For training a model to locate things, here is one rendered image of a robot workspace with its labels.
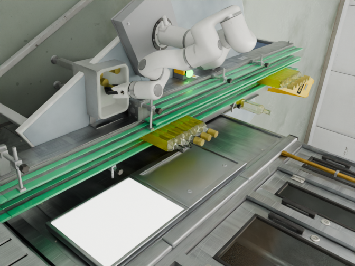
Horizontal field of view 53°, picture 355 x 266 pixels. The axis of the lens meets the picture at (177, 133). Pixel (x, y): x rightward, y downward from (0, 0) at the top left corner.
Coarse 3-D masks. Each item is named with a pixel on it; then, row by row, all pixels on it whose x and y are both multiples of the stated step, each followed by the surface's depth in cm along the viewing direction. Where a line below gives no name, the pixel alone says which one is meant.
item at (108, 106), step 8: (120, 64) 153; (104, 72) 156; (120, 72) 159; (128, 72) 158; (112, 80) 161; (120, 80) 161; (128, 80) 159; (104, 96) 161; (112, 96) 165; (104, 104) 162; (112, 104) 166; (120, 104) 166; (128, 104) 165; (104, 112) 158; (112, 112) 159; (120, 112) 162
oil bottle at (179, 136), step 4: (160, 128) 170; (164, 128) 170; (168, 128) 170; (164, 132) 167; (168, 132) 166; (172, 132) 166; (176, 132) 167; (180, 132) 167; (172, 136) 164; (176, 136) 164; (180, 136) 164; (184, 136) 166; (180, 140) 163; (180, 144) 164
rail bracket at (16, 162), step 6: (0, 150) 119; (6, 150) 119; (12, 150) 113; (0, 156) 119; (6, 156) 117; (0, 162) 121; (6, 162) 123; (12, 162) 114; (18, 162) 114; (0, 168) 122; (6, 168) 124; (18, 168) 116; (24, 168) 112; (0, 174) 123; (18, 174) 117; (18, 180) 118; (18, 186) 120
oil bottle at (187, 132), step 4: (168, 124) 174; (172, 124) 175; (176, 124) 175; (172, 128) 171; (176, 128) 171; (180, 128) 171; (184, 128) 171; (184, 132) 168; (188, 132) 168; (192, 132) 170; (188, 136) 168
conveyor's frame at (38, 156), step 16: (272, 48) 272; (224, 64) 226; (240, 64) 230; (176, 80) 194; (112, 128) 160; (128, 128) 164; (48, 144) 144; (64, 144) 145; (80, 144) 146; (32, 160) 133; (48, 160) 135; (0, 176) 123; (16, 176) 126
